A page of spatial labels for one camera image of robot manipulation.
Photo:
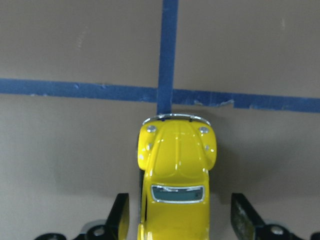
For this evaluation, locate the brown paper table mat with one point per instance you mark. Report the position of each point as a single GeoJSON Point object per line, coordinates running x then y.
{"type": "Point", "coordinates": [78, 77]}

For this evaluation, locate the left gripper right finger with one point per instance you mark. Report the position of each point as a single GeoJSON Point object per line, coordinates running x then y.
{"type": "Point", "coordinates": [247, 224]}

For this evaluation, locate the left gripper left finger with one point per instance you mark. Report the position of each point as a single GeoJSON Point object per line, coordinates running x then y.
{"type": "Point", "coordinates": [117, 224]}

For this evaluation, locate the yellow beetle toy car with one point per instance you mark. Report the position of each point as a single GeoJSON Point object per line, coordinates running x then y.
{"type": "Point", "coordinates": [175, 153]}

